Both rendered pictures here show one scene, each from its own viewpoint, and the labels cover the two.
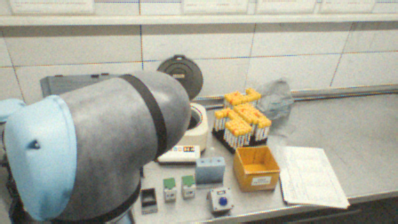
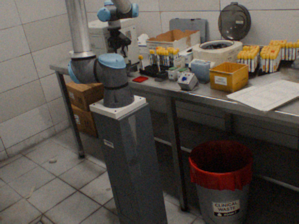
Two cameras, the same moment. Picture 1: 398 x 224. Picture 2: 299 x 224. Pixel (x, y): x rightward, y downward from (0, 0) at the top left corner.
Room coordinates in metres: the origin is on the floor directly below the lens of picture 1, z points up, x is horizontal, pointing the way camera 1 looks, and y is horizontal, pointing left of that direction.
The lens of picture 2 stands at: (-0.23, -1.34, 1.50)
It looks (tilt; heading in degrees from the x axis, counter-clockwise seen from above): 25 degrees down; 63
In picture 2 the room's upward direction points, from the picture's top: 9 degrees counter-clockwise
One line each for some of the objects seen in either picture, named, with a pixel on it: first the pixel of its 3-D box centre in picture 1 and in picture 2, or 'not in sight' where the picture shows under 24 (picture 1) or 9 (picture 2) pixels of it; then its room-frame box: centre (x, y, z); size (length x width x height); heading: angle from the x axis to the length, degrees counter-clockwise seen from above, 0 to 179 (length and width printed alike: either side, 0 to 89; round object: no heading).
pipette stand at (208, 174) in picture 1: (209, 171); (201, 71); (0.77, -0.06, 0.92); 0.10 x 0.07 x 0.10; 100
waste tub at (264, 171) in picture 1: (255, 168); (228, 77); (0.80, -0.23, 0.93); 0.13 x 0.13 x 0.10; 12
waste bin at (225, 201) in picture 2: not in sight; (221, 184); (0.78, -0.15, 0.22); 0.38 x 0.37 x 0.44; 106
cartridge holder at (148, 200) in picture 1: (148, 198); (162, 75); (0.66, 0.15, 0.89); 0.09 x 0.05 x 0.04; 16
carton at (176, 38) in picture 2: not in sight; (173, 46); (0.95, 0.44, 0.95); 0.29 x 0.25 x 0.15; 16
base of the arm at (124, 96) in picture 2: not in sight; (117, 92); (0.30, -0.01, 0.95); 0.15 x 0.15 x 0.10
